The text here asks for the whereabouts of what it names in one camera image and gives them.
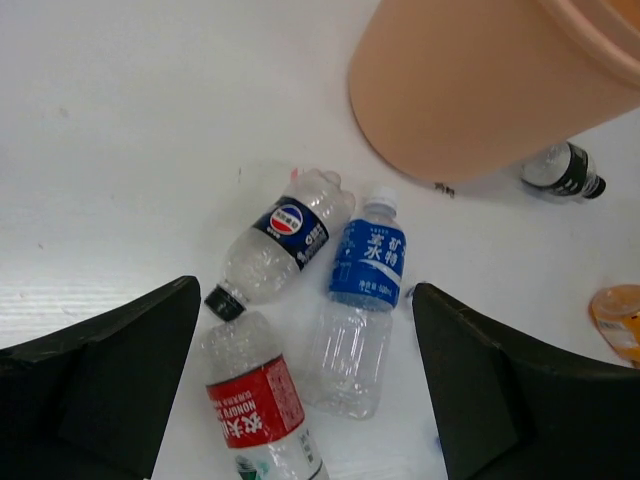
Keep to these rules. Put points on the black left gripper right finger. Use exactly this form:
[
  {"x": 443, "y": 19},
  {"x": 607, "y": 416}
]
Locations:
[{"x": 510, "y": 406}]

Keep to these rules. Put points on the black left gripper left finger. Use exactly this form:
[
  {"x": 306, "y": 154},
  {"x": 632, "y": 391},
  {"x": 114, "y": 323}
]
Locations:
[{"x": 92, "y": 401}]

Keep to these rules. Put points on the orange juice bottle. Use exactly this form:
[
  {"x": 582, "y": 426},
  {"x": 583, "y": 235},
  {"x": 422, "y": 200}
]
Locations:
[{"x": 615, "y": 314}]

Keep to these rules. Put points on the blue label clear bottle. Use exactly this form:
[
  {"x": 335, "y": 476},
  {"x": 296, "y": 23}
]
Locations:
[{"x": 343, "y": 371}]

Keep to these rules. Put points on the red label clear bottle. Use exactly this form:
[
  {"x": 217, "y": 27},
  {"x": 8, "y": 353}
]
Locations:
[{"x": 257, "y": 405}]

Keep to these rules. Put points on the Pepsi label clear bottle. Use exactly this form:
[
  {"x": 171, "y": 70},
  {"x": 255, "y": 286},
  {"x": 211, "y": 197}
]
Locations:
[{"x": 270, "y": 254}]

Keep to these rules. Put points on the black label small bottle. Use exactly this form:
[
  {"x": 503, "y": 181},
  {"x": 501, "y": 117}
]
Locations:
[{"x": 564, "y": 171}]

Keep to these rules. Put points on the orange plastic bin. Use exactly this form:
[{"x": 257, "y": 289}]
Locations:
[{"x": 447, "y": 91}]

